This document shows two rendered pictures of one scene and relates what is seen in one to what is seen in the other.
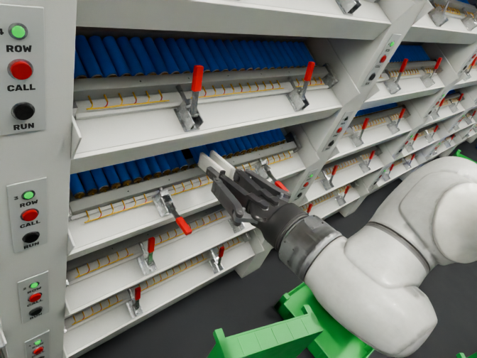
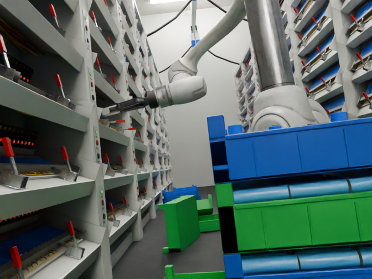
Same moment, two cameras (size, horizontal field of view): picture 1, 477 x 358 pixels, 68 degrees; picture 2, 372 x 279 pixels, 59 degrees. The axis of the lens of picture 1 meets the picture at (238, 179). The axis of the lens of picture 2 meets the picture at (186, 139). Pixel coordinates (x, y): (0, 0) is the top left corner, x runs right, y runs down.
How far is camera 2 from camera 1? 1.18 m
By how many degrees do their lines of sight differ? 53
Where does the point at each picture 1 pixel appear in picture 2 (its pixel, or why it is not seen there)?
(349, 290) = (182, 82)
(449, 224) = (185, 61)
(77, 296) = not seen: hidden behind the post
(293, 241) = (159, 89)
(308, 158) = (128, 132)
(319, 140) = (127, 122)
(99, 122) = not seen: hidden behind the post
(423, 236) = (184, 69)
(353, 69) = (120, 87)
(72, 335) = not seen: hidden behind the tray
